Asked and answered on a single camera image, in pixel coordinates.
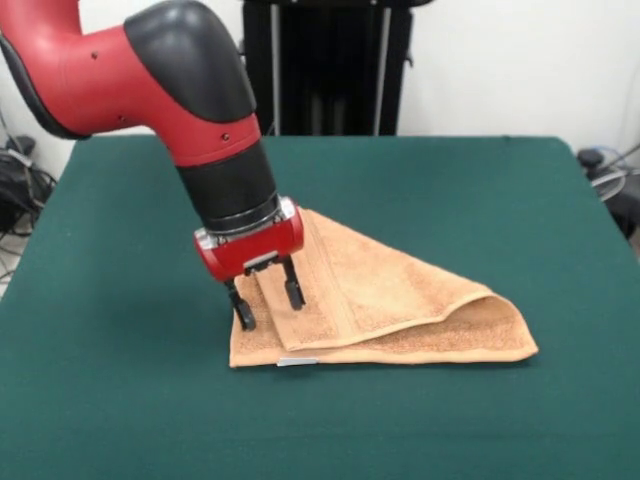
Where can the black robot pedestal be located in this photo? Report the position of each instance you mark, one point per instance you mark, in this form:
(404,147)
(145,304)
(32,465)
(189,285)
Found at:
(325,75)

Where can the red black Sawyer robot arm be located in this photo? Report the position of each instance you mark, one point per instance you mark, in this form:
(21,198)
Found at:
(150,85)

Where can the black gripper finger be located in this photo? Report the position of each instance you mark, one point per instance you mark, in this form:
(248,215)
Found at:
(294,290)
(244,315)

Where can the tan terry towel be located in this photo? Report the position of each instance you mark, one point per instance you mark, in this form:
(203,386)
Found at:
(400,300)

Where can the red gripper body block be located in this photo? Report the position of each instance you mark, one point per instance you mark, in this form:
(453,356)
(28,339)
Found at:
(250,247)

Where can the grey swivel chair base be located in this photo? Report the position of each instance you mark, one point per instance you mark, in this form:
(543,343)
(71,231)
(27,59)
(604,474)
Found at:
(625,205)

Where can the dark green table cloth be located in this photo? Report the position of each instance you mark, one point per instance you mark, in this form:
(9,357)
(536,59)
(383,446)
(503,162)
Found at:
(125,350)

